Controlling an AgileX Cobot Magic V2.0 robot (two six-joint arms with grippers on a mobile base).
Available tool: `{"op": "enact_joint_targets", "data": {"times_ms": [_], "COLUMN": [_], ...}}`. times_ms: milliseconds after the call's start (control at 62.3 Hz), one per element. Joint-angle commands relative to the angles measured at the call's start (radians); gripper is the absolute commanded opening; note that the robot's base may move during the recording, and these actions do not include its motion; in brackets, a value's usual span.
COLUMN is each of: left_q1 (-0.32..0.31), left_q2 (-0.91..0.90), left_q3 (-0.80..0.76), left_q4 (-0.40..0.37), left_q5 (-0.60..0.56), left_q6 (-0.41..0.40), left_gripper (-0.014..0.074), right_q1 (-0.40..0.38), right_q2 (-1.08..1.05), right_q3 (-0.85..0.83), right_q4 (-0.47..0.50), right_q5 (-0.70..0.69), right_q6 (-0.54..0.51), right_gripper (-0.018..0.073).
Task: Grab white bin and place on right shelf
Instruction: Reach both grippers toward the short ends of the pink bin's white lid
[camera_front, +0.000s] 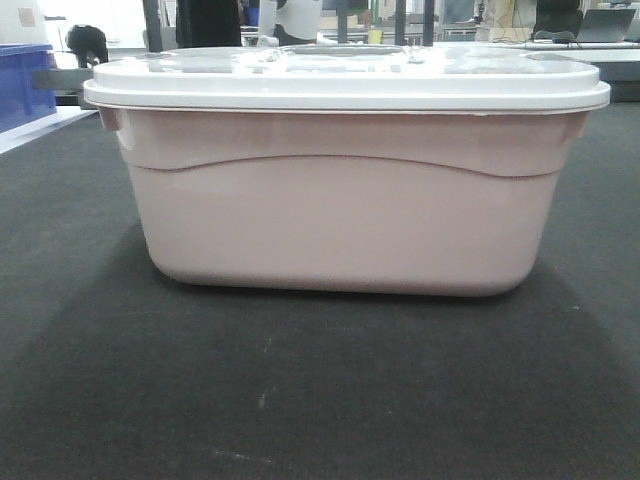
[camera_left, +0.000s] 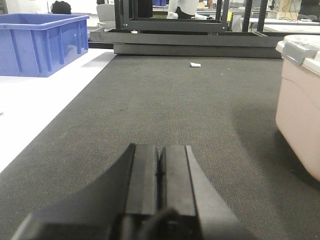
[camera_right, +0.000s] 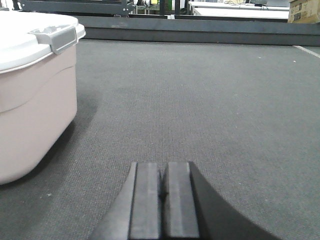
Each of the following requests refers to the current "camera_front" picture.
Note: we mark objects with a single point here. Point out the pink plastic storage bin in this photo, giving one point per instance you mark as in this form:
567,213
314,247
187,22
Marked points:
436,204

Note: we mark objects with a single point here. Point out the white bin lid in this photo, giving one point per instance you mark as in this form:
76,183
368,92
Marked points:
350,78

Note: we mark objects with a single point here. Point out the blue crate far left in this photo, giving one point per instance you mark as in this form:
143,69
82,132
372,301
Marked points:
21,101

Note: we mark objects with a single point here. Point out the open laptop on table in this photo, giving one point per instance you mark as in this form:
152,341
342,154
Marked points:
604,26

